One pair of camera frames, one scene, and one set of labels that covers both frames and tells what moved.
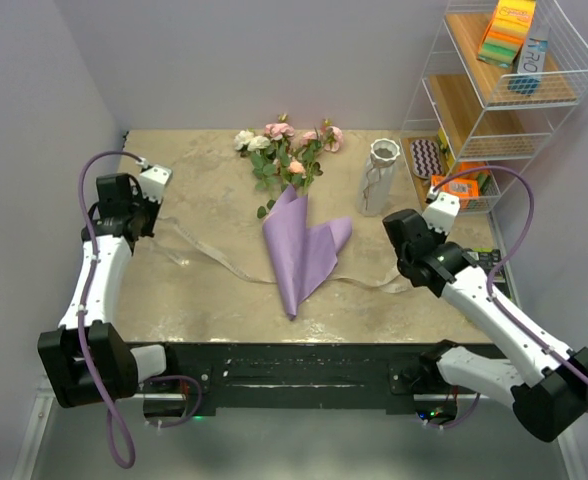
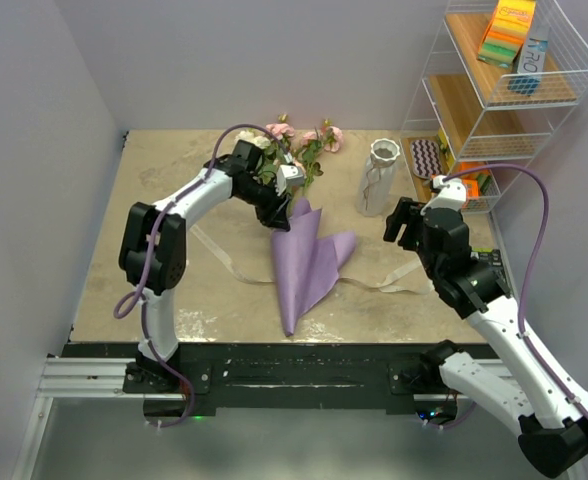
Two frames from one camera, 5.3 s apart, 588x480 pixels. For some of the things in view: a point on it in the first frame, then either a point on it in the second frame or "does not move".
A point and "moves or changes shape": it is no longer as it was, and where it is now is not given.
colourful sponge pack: [509, 27] does not move
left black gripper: [147, 231] -> [276, 211]
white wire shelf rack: [499, 77] does not move
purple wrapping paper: [304, 255] moves or changes shape
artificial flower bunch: [281, 160] does not move
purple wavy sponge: [426, 159] does not move
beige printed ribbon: [396, 273] -> [393, 283]
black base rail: [203, 377] does not move
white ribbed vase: [375, 188] does not move
